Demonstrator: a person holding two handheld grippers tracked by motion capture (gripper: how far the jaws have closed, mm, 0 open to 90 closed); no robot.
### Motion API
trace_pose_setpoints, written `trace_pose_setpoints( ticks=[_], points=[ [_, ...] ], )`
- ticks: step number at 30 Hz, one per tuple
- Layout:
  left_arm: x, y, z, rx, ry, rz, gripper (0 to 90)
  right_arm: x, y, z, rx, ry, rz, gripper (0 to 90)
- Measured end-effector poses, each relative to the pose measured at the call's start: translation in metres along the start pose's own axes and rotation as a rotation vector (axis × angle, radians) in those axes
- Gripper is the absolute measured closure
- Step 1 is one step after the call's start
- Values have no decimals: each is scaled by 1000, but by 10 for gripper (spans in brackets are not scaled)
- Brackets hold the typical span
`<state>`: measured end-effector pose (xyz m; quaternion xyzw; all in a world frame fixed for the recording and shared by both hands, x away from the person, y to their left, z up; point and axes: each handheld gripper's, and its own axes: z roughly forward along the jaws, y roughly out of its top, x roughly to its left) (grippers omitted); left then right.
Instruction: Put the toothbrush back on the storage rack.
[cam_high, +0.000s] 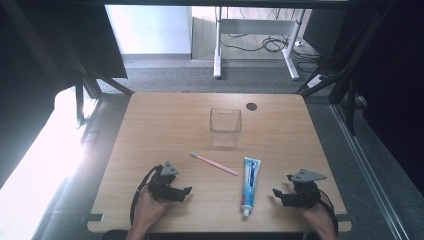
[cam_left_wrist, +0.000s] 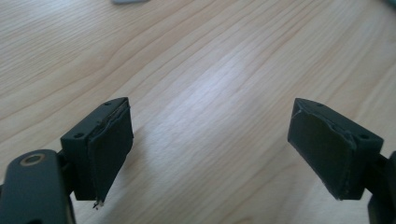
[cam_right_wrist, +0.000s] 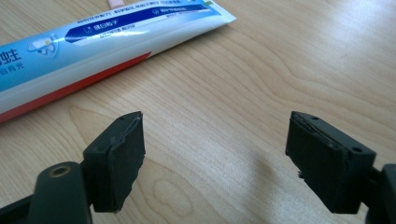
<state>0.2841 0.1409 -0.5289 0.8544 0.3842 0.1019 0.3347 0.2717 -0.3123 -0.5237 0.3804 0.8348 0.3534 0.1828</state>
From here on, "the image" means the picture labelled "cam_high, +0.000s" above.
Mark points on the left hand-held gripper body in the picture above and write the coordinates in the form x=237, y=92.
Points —
x=160, y=190

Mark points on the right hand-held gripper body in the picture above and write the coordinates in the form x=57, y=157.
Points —
x=305, y=193

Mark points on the white and blue toothpaste tube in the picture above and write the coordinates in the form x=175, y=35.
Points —
x=250, y=186

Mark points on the pink toothbrush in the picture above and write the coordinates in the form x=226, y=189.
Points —
x=215, y=164

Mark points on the clear square plastic cup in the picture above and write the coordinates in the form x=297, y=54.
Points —
x=225, y=128

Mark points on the person's left hand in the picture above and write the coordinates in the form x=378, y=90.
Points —
x=150, y=208

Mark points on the person's right hand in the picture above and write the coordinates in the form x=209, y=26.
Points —
x=316, y=213

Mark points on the white power strip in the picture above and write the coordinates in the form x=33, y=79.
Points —
x=315, y=81

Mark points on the metal floor rail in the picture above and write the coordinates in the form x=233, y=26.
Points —
x=366, y=170

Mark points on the black metal frame strut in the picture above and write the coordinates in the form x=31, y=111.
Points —
x=336, y=73
x=90, y=80

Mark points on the white desk frame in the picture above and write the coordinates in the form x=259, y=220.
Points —
x=218, y=50

